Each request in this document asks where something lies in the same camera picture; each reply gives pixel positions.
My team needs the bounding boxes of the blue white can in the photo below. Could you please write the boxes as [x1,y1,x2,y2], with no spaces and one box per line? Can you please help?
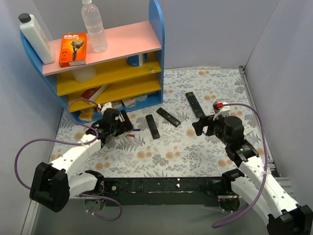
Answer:
[125,53,147,67]

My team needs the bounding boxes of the white bottle black cap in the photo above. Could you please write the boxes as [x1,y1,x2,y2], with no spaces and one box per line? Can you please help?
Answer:
[18,13,55,64]

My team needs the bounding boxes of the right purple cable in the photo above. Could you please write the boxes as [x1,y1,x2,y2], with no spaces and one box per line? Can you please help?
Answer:
[211,102,267,229]

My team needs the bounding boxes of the white jar on shelf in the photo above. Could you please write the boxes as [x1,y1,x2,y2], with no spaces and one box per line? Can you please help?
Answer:
[71,66,97,83]

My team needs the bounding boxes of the red white carton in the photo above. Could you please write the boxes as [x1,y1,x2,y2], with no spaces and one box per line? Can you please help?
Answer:
[80,84,110,101]

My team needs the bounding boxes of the small white remote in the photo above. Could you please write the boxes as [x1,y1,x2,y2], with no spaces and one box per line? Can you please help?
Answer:
[244,125,254,135]

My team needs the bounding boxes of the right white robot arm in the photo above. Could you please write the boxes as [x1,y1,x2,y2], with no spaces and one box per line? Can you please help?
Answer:
[192,116,313,235]

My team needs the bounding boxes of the large black remote control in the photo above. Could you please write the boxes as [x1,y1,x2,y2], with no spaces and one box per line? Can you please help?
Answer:
[185,92,205,118]

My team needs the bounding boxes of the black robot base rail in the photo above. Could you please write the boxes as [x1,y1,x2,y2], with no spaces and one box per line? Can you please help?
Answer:
[80,171,245,209]

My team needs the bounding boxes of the short black remote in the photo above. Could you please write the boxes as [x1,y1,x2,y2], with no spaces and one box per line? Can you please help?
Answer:
[146,115,160,140]

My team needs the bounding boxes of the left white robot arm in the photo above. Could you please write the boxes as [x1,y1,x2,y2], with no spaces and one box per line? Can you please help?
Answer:
[29,108,134,212]

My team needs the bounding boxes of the orange razor box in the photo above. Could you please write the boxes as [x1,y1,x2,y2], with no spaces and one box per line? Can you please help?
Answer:
[59,33,87,68]

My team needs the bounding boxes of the clear plastic water bottle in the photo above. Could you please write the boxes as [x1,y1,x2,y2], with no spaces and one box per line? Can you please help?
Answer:
[81,0,108,52]

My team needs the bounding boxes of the yellow box bottom shelf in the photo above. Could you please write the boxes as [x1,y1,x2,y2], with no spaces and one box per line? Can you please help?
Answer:
[79,107,95,122]

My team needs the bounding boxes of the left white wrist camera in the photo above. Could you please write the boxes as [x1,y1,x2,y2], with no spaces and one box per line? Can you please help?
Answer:
[96,102,112,114]

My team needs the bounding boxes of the slim black remote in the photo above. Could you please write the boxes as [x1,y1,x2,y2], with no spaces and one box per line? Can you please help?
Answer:
[156,108,181,127]

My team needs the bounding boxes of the white soap boxes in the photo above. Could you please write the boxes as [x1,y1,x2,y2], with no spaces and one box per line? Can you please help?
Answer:
[112,94,148,109]

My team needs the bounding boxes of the blue pink yellow shelf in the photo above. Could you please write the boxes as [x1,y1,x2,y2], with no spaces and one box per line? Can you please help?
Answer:
[21,0,165,119]

